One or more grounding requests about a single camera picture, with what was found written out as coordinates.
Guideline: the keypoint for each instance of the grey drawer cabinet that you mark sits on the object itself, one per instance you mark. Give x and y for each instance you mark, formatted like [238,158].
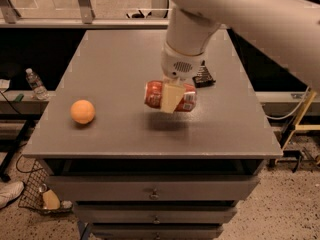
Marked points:
[226,134]

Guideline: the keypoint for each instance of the wire mesh basket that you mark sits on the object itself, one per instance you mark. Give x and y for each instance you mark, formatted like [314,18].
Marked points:
[35,187]

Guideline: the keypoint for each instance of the orange fruit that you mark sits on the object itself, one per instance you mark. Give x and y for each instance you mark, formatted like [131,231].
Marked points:
[82,111]

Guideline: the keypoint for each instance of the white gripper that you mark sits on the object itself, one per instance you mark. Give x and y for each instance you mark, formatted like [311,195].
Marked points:
[181,65]

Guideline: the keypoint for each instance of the white sneaker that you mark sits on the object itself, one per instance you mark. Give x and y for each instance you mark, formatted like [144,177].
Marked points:
[10,192]

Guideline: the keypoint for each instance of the bottom grey drawer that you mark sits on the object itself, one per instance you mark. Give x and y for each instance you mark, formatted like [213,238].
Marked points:
[157,232]

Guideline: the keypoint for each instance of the top grey drawer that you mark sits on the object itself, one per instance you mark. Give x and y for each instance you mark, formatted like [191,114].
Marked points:
[153,187]

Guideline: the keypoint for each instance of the grey metal railing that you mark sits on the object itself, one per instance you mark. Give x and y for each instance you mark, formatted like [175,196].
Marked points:
[88,14]

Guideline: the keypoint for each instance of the yellow metal stand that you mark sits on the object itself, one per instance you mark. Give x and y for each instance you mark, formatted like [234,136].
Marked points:
[294,126]

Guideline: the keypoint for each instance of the black snack bar wrapper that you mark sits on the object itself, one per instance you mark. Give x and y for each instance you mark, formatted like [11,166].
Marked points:
[203,78]

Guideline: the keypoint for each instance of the grey drawer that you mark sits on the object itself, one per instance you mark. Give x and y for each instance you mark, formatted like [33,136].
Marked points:
[153,187]
[157,232]
[155,213]

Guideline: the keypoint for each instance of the yellow bottle in basket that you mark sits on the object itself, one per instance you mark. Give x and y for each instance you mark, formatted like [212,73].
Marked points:
[51,200]

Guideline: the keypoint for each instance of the red coke can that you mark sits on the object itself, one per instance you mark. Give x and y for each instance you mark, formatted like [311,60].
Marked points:
[153,96]

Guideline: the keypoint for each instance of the clear plastic water bottle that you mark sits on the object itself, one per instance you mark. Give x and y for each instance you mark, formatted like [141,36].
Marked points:
[36,84]

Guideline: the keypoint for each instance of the middle grey drawer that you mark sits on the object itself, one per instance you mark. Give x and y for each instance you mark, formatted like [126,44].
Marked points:
[155,213]

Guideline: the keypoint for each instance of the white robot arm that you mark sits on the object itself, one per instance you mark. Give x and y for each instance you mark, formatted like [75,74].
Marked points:
[287,31]

